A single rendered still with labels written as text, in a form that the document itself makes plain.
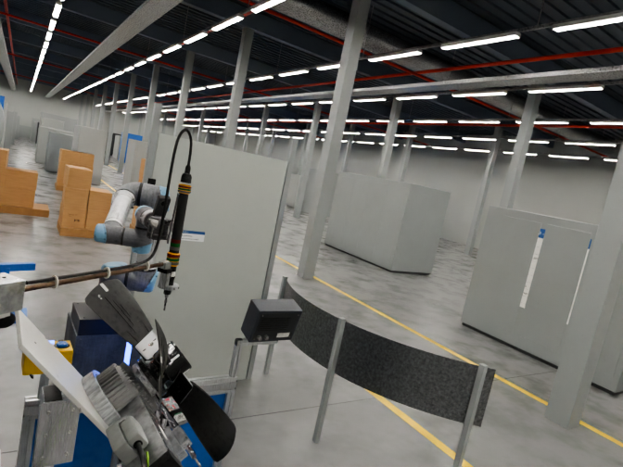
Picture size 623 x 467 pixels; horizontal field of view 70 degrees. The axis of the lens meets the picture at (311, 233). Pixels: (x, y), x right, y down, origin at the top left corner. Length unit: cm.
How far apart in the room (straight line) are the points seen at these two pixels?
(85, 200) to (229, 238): 571
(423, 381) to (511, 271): 455
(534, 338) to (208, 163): 543
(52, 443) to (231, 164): 252
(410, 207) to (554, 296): 502
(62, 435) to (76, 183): 773
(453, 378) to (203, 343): 201
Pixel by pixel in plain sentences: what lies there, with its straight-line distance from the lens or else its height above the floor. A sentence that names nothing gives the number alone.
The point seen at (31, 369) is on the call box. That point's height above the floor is 101.
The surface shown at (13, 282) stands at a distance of 117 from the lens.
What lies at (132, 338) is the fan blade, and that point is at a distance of 160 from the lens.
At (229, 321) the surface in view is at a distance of 396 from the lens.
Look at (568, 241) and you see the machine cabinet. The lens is 712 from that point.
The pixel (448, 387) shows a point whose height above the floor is 76.
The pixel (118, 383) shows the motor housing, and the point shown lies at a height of 116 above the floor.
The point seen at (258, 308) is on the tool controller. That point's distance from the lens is 222.
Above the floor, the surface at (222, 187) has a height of 169.
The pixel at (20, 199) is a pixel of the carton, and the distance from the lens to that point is 1083.
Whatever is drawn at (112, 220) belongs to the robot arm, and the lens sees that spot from 200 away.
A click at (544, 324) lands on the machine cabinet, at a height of 53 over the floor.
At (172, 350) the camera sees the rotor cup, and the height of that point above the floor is 125.
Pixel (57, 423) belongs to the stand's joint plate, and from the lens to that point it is 156.
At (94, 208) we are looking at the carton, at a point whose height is 55.
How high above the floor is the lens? 191
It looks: 7 degrees down
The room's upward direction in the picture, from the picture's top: 12 degrees clockwise
